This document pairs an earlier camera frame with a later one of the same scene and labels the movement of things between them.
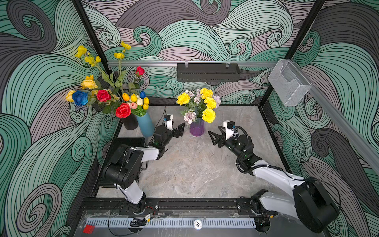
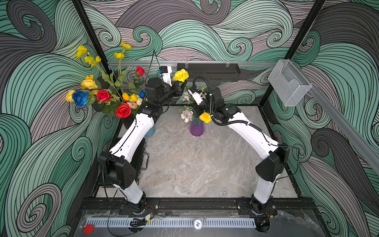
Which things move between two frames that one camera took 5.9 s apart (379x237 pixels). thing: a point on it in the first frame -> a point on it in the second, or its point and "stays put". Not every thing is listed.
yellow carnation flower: [183, 98] -> [181, 75]
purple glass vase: [197, 128] stays put
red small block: [89, 229] stays put
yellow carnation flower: [208, 115] stays put
